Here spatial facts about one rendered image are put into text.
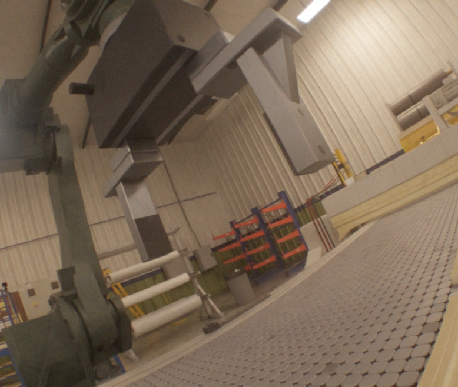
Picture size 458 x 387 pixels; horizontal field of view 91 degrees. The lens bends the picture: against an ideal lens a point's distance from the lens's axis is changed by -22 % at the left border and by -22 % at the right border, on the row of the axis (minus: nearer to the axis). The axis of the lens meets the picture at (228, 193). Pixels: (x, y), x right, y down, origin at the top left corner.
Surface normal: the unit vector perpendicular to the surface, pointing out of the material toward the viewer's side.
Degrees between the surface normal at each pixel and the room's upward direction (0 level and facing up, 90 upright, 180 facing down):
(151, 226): 90
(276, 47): 90
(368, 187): 90
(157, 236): 90
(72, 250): 100
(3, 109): 113
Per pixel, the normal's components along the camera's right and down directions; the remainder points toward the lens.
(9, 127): 0.77, -0.04
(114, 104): -0.63, 0.13
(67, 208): 0.72, -0.26
